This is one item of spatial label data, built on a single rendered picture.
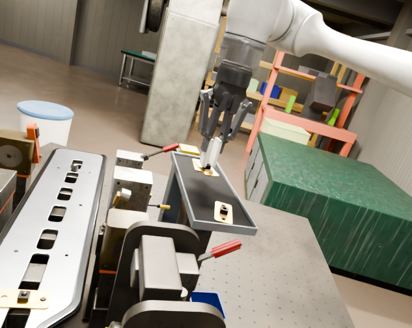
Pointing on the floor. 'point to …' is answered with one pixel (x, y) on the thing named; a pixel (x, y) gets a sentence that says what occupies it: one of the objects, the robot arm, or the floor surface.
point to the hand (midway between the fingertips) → (210, 152)
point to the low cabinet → (343, 211)
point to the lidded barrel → (46, 120)
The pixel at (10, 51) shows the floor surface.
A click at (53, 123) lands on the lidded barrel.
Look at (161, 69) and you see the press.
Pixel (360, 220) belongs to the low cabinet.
